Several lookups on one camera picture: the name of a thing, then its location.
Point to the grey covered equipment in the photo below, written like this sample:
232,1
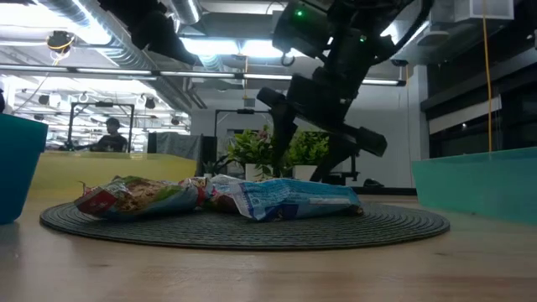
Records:
176,144

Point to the person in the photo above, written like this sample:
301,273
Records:
111,142

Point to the black ceiling camera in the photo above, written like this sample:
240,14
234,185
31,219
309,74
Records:
399,62

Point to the black dome floor object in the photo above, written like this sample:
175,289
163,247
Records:
372,183

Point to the blue plastic bin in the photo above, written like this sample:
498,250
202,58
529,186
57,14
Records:
21,168

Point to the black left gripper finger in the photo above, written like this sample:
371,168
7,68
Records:
180,50

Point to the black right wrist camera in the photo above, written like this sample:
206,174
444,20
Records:
298,29

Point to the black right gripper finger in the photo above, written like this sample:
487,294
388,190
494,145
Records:
335,157
283,134

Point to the blue granola bar wrapper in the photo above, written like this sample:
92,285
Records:
293,197

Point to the long ceiling light bar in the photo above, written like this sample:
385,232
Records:
197,74

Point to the white ceiling air unit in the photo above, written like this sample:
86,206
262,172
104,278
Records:
486,8

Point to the green red granola bar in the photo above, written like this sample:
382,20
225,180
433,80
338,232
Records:
138,195

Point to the teal plastic bin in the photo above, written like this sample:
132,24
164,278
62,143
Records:
482,184

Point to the white square plant pot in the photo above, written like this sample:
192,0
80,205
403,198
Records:
304,172
253,172

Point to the orange pink granola bar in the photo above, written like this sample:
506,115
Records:
214,197

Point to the silver round ventilation duct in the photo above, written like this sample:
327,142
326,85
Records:
186,10

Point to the green leafy plant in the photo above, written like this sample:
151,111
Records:
310,147
251,149

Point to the black equipment stand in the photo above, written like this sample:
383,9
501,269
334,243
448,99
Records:
351,170

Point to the yellow plastic bin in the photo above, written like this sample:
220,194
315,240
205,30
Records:
105,168

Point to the grey round woven placemat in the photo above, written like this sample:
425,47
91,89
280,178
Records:
293,230

